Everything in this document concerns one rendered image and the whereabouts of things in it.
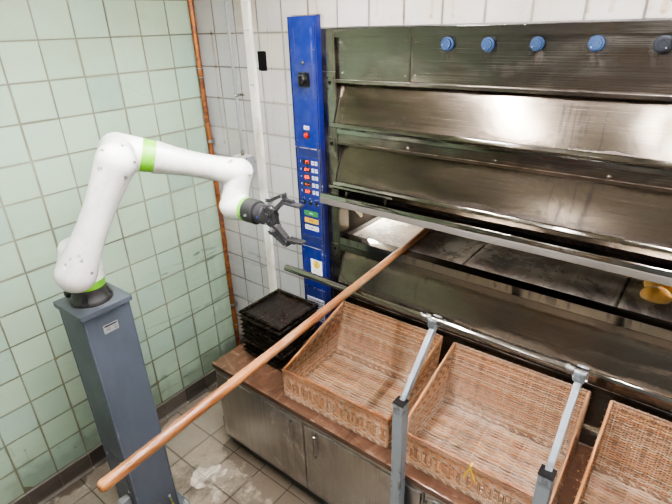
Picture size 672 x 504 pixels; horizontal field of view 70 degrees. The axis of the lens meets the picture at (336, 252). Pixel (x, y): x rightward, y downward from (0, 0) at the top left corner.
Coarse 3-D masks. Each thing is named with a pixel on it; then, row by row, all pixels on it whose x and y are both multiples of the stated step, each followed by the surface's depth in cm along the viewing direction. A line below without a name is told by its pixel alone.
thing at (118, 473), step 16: (416, 240) 224; (368, 272) 194; (352, 288) 184; (336, 304) 176; (288, 336) 157; (272, 352) 150; (256, 368) 145; (224, 384) 137; (208, 400) 132; (192, 416) 127; (176, 432) 123; (144, 448) 117; (128, 464) 113; (112, 480) 110
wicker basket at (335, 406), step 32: (352, 320) 241; (384, 320) 230; (320, 352) 237; (384, 352) 233; (416, 352) 222; (288, 384) 218; (320, 384) 227; (352, 384) 226; (384, 384) 225; (416, 384) 201; (352, 416) 208; (384, 416) 207
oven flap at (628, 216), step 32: (352, 160) 215; (384, 160) 205; (416, 160) 197; (384, 192) 203; (416, 192) 197; (448, 192) 189; (480, 192) 181; (512, 192) 174; (544, 192) 168; (576, 192) 162; (608, 192) 157; (640, 192) 151; (544, 224) 166; (576, 224) 162; (608, 224) 157; (640, 224) 152
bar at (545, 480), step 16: (304, 272) 204; (336, 288) 194; (384, 304) 181; (400, 304) 178; (432, 320) 168; (432, 336) 170; (480, 336) 160; (512, 352) 154; (528, 352) 151; (416, 368) 166; (560, 368) 145; (576, 368) 143; (576, 384) 143; (400, 400) 164; (576, 400) 143; (400, 416) 164; (400, 432) 167; (560, 432) 140; (400, 448) 170; (560, 448) 140; (400, 464) 173; (400, 480) 177; (544, 480) 136; (400, 496) 181; (544, 496) 138
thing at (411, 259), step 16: (352, 240) 230; (368, 240) 230; (384, 256) 222; (400, 256) 216; (416, 256) 213; (448, 272) 203; (464, 272) 198; (480, 272) 197; (496, 288) 192; (512, 288) 187; (528, 288) 185; (544, 288) 184; (560, 304) 178; (576, 304) 174; (592, 304) 173; (608, 320) 169; (624, 320) 165; (640, 320) 163; (656, 320) 163; (656, 336) 161
